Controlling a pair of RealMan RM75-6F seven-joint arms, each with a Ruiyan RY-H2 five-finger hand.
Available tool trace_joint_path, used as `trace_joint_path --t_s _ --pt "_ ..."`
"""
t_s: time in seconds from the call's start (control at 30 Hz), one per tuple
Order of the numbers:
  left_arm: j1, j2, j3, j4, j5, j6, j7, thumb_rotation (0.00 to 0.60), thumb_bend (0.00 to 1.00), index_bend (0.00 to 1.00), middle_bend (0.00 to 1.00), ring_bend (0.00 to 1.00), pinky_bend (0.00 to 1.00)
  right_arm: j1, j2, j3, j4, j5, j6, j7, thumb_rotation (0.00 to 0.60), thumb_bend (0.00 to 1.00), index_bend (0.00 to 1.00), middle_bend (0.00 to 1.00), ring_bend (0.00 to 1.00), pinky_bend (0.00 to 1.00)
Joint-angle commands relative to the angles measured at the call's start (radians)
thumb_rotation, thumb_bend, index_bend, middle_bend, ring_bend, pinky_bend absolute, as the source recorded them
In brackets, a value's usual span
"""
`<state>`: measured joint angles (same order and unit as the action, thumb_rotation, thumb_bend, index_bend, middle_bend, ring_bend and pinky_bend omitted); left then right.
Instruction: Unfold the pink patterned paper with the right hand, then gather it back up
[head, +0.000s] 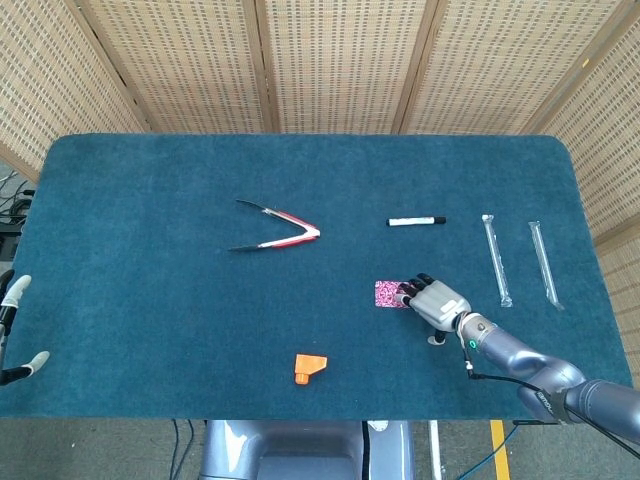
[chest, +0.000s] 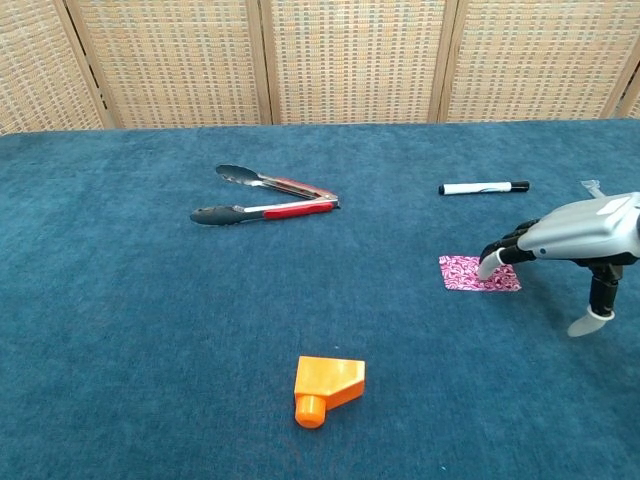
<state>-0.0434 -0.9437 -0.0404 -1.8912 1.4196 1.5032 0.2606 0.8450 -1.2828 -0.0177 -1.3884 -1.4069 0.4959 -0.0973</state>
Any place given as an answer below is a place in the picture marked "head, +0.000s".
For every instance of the orange plastic block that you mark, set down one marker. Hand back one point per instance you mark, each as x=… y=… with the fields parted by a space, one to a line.
x=310 y=364

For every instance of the black power strip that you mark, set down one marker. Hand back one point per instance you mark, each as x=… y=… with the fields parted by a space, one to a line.
x=7 y=240

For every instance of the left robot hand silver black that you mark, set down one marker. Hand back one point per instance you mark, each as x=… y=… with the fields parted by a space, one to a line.
x=17 y=290

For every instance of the woven bamboo screen panel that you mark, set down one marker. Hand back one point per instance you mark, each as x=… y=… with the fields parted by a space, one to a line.
x=185 y=65
x=345 y=65
x=40 y=90
x=500 y=65
x=610 y=150

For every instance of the yellow floor tape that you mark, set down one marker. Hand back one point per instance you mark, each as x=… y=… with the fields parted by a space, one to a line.
x=500 y=450

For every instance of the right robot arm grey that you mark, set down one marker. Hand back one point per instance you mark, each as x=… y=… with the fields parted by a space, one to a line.
x=530 y=365

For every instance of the pink patterned card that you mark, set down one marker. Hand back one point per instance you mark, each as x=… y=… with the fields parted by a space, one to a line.
x=386 y=295

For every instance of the white marker black cap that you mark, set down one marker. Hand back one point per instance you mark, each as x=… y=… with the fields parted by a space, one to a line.
x=415 y=221

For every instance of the teal carpet table cover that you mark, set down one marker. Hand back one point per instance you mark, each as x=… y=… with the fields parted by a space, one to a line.
x=150 y=300

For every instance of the grey robot torso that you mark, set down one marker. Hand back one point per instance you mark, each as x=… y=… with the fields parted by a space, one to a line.
x=300 y=450

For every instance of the black bar under table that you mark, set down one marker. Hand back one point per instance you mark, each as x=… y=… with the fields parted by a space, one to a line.
x=520 y=423

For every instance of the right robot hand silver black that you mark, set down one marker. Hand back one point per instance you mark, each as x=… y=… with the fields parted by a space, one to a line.
x=440 y=302

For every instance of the clear wrapped straw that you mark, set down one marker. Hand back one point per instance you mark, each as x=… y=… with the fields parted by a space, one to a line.
x=496 y=260
x=544 y=260

